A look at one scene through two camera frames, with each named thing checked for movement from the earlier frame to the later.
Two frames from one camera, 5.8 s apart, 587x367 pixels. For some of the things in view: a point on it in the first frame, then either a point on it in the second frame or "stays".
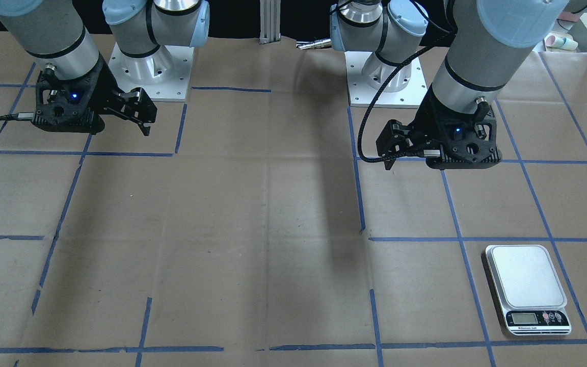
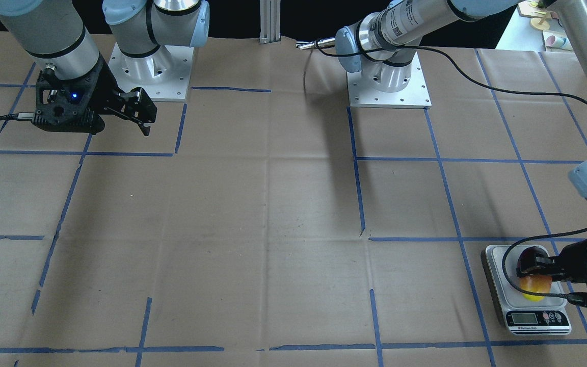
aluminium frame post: [270, 21] stays
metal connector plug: [319, 44] stays
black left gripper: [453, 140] -> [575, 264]
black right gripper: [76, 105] stays
